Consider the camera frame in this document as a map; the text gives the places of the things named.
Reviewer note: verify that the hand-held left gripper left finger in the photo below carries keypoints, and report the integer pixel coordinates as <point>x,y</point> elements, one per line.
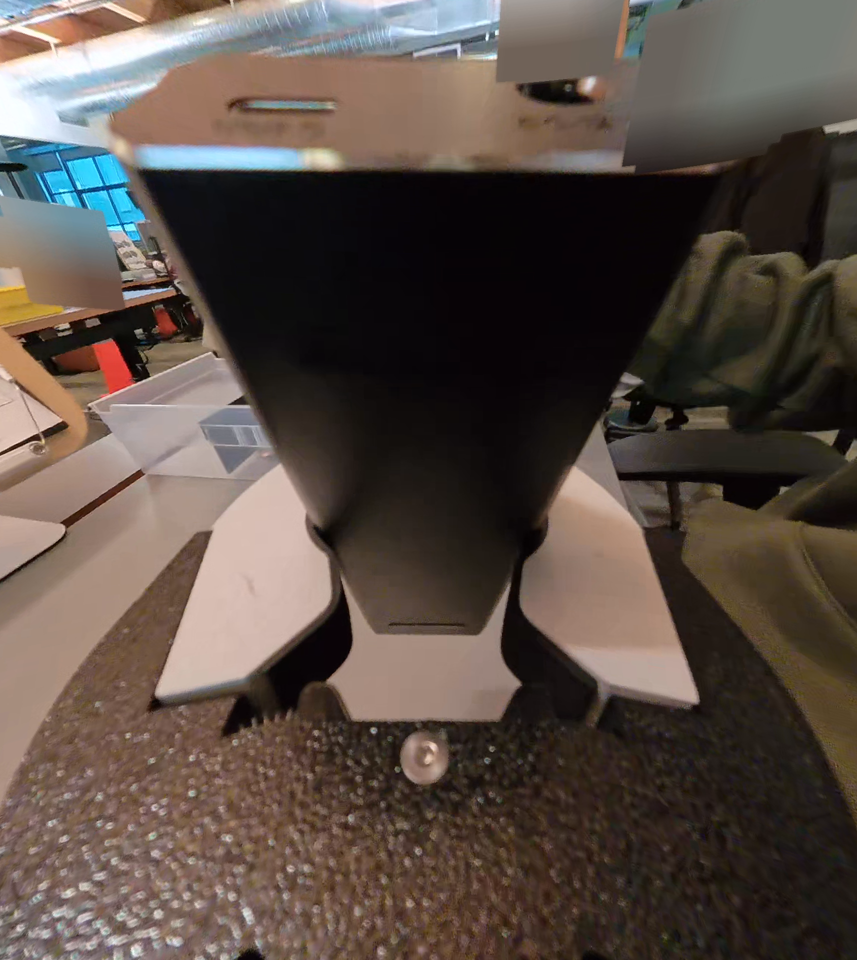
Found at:
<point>248,600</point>

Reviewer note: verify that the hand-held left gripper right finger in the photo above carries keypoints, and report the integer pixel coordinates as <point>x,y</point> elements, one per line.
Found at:
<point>608,600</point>

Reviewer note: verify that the large clear plastic bin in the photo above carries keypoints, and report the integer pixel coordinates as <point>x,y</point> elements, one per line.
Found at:
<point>151,435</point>

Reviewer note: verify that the black USB hub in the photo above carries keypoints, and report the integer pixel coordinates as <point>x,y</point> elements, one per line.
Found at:
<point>413,337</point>

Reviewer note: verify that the person's right forearm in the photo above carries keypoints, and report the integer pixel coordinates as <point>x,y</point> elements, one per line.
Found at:
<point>773,337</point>

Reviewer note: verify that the grey desk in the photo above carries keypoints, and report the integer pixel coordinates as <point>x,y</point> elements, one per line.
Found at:
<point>61,675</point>
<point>98,476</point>

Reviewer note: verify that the small clear organizer tray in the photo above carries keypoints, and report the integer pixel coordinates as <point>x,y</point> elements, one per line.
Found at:
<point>237,446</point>

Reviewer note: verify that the black office chair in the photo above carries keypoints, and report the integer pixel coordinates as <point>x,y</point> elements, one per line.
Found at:
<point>721,454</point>

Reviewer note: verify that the person's green hoodie torso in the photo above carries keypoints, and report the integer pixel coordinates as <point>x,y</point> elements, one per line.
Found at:
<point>811,637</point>

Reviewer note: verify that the orange traffic cone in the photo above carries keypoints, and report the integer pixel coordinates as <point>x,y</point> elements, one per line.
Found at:
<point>164,324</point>
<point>115,371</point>

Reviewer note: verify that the wooden edge office table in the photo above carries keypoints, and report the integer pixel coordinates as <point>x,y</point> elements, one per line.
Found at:
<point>136,300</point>

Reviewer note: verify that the yellow plastic bin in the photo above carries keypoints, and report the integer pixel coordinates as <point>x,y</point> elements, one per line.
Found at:
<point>1,306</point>

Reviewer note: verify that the large glass window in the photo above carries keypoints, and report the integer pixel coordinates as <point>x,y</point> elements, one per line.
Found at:
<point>98,180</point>

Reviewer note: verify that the silver ventilation duct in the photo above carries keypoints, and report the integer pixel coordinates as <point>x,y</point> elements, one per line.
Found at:
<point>248,37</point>

